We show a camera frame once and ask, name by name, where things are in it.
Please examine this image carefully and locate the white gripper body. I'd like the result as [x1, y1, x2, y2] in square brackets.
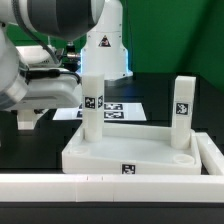
[7, 74, 82, 111]

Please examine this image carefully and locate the white desk top tray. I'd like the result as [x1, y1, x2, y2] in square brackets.
[62, 123, 202, 175]

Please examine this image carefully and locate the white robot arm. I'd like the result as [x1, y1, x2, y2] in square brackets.
[0, 0, 105, 111]

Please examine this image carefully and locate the white fiducial marker plate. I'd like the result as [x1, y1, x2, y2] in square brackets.
[53, 102, 146, 121]

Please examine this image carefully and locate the white L-shaped obstacle fence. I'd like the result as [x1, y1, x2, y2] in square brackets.
[0, 132, 224, 203]

